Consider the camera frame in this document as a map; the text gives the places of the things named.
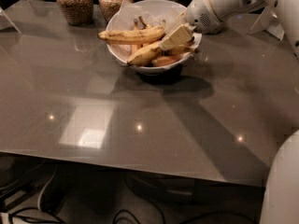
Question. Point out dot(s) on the small orange banana bottom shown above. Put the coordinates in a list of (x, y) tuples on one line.
[(165, 60)]

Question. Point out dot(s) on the clear acrylic stand right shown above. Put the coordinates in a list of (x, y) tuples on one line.
[(268, 22)]

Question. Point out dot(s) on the clear acrylic stand left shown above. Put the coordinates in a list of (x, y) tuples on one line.
[(6, 21)]

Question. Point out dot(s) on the white ceramic bowl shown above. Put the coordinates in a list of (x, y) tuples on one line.
[(153, 71)]

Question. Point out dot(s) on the yellow banana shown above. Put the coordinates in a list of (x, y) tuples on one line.
[(145, 55), (125, 37)]

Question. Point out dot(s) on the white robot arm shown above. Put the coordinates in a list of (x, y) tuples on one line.
[(241, 142)]

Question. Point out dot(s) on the white paper in bowl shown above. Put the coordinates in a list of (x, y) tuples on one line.
[(152, 11)]

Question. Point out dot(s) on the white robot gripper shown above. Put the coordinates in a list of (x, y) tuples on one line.
[(199, 13)]

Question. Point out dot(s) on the upright banana behind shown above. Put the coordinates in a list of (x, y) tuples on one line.
[(136, 37)]

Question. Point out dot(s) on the round dark table base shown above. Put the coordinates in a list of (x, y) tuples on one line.
[(162, 188)]

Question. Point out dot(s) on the clear acrylic stand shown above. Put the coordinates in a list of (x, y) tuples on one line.
[(268, 22), (6, 21)]

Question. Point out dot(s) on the left glass jar of grains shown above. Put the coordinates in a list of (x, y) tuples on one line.
[(77, 12)]

